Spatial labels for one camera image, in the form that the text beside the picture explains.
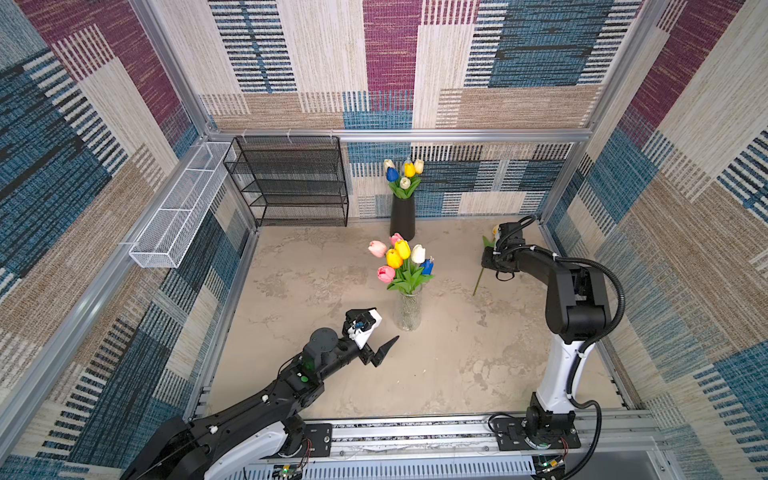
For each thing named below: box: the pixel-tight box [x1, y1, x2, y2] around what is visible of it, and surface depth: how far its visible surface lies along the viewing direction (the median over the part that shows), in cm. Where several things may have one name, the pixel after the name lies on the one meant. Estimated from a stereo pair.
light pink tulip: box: [368, 240, 387, 258], surface depth 71 cm
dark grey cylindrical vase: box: [390, 193, 416, 241], surface depth 109 cm
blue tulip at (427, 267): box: [420, 258, 435, 275], surface depth 76 cm
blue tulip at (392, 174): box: [386, 166, 399, 182], surface depth 93 cm
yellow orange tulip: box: [386, 248, 403, 269], surface depth 67 cm
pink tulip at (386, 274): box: [377, 265, 396, 284], surface depth 65 cm
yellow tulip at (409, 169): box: [403, 162, 416, 178], surface depth 93 cm
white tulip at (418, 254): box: [411, 244, 426, 268], surface depth 73 cm
